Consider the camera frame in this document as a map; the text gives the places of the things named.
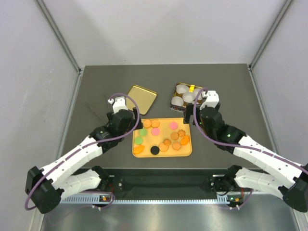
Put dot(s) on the orange scalloped cookie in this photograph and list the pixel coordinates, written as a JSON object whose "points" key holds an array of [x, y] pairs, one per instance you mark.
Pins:
{"points": [[155, 123]]}

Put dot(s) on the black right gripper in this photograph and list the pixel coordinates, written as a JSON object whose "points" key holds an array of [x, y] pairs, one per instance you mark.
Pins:
{"points": [[188, 113]]}

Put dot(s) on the orange round cookie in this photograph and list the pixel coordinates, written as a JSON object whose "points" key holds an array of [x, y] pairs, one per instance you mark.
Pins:
{"points": [[147, 123]]}

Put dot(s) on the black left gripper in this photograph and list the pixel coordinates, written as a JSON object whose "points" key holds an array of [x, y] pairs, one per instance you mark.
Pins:
{"points": [[134, 121]]}

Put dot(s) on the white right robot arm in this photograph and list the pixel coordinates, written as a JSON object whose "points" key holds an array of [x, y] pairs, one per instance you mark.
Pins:
{"points": [[282, 178]]}

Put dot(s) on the tan plain round cookie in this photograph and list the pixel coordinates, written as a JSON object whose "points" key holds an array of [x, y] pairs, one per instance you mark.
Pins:
{"points": [[174, 135]]}

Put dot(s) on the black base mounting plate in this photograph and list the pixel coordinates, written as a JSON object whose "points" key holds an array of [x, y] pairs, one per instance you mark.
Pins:
{"points": [[154, 184]]}

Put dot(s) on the tan scalloped cookie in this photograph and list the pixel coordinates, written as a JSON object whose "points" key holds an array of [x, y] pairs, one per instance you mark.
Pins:
{"points": [[176, 146]]}

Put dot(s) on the white paper cup top-right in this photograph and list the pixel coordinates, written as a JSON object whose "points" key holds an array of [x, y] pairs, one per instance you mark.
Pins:
{"points": [[196, 92]]}

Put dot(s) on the black sandwich cookie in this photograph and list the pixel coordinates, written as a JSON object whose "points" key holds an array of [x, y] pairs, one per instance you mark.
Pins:
{"points": [[154, 150]]}

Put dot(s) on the gold tin lid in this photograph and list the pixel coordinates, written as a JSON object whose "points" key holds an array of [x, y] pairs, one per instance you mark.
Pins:
{"points": [[143, 97]]}

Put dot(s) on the white paper cup centre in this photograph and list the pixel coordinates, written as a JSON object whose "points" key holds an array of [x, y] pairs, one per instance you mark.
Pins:
{"points": [[188, 97]]}

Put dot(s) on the orange swirl cookie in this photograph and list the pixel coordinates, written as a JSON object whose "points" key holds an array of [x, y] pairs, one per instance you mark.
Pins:
{"points": [[181, 133]]}

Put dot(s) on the white paper cup bottom-left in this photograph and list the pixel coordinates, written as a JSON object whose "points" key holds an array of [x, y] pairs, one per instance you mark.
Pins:
{"points": [[177, 101]]}

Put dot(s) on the green cookie lower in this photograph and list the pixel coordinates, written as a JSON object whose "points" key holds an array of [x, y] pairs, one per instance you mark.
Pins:
{"points": [[138, 140]]}

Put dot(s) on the green cookie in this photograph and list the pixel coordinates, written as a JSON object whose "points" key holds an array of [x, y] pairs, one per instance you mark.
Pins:
{"points": [[142, 132], [138, 140]]}

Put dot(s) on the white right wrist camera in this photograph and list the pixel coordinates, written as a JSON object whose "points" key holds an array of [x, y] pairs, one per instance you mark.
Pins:
{"points": [[210, 99]]}

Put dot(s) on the green cookie upper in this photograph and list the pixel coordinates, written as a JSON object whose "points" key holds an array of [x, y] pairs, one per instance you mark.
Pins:
{"points": [[142, 132]]}

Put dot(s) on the white paper cup top-left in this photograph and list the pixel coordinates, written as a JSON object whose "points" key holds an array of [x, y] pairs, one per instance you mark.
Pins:
{"points": [[181, 89]]}

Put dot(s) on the yellow serving tray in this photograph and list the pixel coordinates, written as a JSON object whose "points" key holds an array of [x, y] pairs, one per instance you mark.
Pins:
{"points": [[150, 140]]}

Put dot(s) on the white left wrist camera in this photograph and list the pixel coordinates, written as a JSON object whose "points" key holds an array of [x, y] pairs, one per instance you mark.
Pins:
{"points": [[118, 103]]}

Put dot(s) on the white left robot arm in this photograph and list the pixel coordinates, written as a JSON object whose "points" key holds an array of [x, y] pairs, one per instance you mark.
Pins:
{"points": [[48, 185]]}

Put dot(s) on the tan flower cookie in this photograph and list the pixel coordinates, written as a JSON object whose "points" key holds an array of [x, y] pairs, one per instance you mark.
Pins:
{"points": [[167, 142]]}

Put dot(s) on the tan dotted round cookie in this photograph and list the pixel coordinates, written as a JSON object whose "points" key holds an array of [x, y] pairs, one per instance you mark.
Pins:
{"points": [[163, 147]]}

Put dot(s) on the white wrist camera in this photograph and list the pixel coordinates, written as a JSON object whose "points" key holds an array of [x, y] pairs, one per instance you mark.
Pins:
{"points": [[118, 103], [210, 99]]}

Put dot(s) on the square cookie tin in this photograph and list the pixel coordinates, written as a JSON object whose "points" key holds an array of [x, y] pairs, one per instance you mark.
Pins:
{"points": [[182, 109]]}

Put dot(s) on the slotted cable duct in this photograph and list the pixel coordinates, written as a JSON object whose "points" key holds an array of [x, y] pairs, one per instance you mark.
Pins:
{"points": [[104, 199]]}

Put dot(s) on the pink cookie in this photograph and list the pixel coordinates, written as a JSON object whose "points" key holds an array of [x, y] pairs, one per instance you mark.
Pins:
{"points": [[173, 125], [155, 131]]}

